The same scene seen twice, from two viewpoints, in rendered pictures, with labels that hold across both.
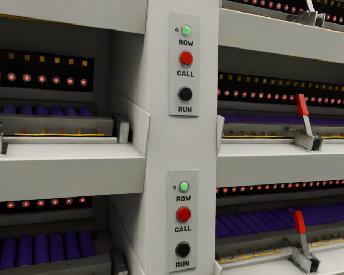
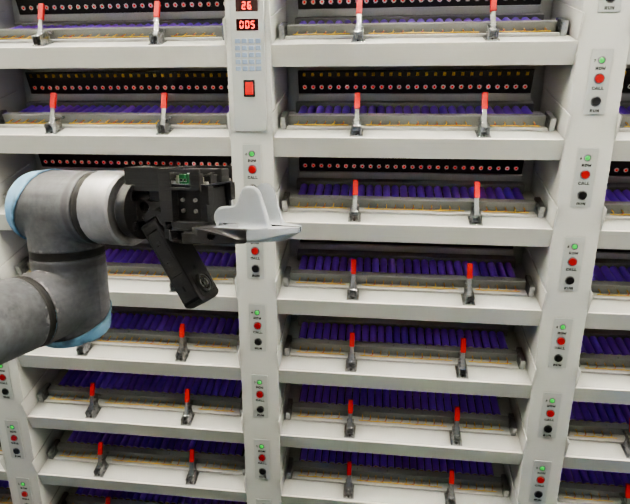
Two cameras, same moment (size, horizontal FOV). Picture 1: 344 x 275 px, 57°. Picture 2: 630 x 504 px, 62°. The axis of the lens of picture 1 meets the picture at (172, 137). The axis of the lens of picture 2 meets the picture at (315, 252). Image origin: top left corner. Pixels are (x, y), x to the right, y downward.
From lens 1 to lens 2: 1.10 m
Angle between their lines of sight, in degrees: 34
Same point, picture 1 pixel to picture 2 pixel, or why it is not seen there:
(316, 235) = (379, 414)
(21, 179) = (191, 370)
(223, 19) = (280, 303)
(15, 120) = (194, 338)
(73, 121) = (219, 339)
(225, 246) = (305, 408)
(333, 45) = (365, 309)
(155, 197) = (246, 385)
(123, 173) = (231, 372)
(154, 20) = (241, 308)
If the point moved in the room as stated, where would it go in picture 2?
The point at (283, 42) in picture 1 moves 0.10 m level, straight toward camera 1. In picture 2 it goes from (324, 310) to (290, 321)
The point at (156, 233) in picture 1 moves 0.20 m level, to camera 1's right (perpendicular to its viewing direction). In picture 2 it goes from (247, 400) to (315, 424)
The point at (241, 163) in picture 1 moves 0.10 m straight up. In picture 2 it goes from (294, 374) to (293, 337)
